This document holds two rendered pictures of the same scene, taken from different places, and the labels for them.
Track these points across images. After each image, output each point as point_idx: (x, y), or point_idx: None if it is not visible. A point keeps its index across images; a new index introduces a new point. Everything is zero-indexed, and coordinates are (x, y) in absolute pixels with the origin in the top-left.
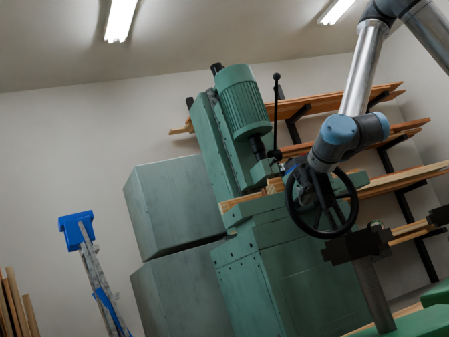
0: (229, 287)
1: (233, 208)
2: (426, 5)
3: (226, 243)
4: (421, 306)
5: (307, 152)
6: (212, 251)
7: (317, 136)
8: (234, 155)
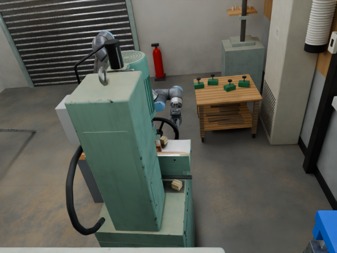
0: (187, 230)
1: (190, 146)
2: None
3: (186, 190)
4: (220, 100)
5: (177, 102)
6: (183, 226)
7: (181, 93)
8: None
